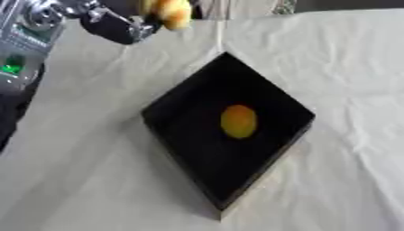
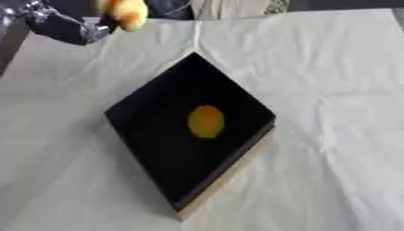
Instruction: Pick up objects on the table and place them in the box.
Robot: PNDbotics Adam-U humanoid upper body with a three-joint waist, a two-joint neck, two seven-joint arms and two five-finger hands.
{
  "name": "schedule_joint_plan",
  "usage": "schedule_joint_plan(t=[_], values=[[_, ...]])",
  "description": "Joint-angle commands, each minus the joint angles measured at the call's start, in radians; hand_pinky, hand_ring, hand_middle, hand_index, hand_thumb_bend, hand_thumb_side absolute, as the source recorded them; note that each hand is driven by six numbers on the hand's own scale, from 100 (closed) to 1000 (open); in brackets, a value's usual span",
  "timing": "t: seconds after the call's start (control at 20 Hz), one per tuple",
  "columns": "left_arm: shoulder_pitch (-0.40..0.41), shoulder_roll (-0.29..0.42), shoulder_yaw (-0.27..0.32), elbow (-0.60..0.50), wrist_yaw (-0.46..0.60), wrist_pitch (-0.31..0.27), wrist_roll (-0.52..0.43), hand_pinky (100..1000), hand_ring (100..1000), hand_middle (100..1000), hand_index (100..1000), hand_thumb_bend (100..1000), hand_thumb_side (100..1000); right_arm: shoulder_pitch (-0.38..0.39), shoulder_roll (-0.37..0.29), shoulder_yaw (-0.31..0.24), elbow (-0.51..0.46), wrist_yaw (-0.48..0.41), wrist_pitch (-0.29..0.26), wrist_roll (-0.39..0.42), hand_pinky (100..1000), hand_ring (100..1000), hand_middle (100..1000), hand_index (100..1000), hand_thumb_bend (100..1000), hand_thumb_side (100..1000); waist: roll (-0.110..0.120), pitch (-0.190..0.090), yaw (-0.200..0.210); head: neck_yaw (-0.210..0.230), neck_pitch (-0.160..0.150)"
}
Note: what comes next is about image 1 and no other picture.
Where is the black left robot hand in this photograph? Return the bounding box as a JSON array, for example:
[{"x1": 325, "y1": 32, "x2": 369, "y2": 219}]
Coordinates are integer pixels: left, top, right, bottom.
[{"x1": 61, "y1": 0, "x2": 166, "y2": 46}]

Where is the yellow soft toy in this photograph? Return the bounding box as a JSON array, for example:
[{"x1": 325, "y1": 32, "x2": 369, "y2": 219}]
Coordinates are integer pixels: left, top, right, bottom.
[{"x1": 139, "y1": 0, "x2": 195, "y2": 32}]

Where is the black open box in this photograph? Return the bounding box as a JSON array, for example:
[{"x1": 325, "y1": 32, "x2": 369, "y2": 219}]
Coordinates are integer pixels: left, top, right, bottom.
[{"x1": 140, "y1": 51, "x2": 317, "y2": 212}]

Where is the orange toy fruit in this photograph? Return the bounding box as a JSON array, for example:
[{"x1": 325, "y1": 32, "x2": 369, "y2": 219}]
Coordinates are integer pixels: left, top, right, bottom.
[{"x1": 219, "y1": 104, "x2": 259, "y2": 140}]

